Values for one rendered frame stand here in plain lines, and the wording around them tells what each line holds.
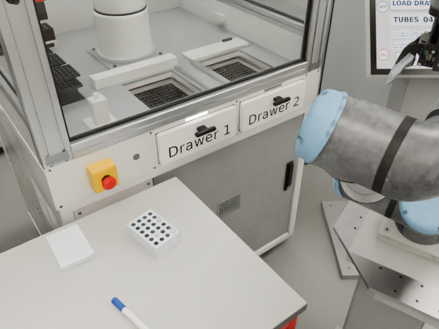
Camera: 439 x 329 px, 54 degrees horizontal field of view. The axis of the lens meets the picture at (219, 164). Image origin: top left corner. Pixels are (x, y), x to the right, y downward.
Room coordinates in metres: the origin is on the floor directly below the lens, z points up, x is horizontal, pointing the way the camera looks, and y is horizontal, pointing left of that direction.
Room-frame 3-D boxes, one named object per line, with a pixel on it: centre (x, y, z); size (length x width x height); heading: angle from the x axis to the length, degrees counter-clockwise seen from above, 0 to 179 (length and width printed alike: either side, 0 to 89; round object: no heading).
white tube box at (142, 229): (0.80, 0.18, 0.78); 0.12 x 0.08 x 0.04; 46
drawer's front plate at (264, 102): (1.32, -0.19, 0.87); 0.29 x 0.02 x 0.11; 126
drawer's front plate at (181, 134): (1.13, 0.06, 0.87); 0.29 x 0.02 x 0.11; 126
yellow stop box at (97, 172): (0.93, 0.32, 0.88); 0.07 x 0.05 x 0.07; 126
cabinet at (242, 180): (1.55, 0.31, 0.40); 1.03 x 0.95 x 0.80; 126
